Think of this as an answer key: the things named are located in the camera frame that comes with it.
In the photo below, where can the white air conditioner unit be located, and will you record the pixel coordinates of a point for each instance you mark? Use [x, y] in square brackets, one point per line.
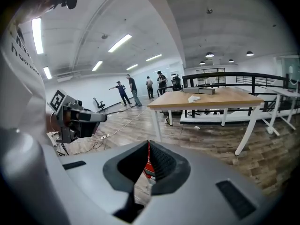
[64, 78]

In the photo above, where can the ceiling light bar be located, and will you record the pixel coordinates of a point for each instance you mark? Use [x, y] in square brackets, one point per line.
[154, 57]
[119, 42]
[132, 67]
[37, 35]
[47, 72]
[97, 65]

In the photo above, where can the white raised platform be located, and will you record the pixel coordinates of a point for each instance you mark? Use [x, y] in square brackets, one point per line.
[234, 117]

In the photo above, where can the person's left forearm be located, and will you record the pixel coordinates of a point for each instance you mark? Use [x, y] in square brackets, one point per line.
[52, 123]

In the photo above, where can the red fire extinguisher box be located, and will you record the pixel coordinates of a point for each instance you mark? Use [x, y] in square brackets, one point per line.
[149, 171]

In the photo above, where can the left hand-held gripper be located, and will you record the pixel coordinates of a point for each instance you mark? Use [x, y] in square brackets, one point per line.
[70, 118]

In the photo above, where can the ceiling dome camera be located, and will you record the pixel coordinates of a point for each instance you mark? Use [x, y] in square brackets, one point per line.
[209, 10]

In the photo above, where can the round ceiling detector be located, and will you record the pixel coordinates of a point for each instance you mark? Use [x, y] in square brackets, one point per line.
[104, 36]

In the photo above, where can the black metal railing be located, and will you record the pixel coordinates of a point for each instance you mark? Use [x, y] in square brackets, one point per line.
[234, 74]

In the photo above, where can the black office chair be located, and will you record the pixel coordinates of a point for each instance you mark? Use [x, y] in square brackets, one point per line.
[99, 104]
[176, 83]

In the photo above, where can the person's white printed shirt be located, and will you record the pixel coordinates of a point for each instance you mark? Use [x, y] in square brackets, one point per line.
[21, 85]

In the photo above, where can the small white desk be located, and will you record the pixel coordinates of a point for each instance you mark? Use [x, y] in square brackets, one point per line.
[284, 92]

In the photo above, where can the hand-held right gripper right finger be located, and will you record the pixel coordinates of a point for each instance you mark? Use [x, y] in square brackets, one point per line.
[173, 170]

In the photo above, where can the white power strip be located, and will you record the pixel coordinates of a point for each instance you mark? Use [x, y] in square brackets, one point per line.
[105, 136]

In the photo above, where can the white paper scrap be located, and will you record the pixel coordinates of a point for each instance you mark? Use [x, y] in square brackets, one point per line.
[197, 127]

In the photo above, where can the long grey box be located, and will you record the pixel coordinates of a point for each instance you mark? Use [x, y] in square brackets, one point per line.
[199, 90]

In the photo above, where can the wooden table with white legs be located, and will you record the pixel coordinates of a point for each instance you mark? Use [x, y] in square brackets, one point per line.
[222, 97]

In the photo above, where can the crumpled white tissue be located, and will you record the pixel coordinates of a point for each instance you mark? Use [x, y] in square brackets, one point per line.
[194, 99]

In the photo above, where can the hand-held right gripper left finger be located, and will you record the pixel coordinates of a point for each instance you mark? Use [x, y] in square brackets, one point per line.
[122, 170]

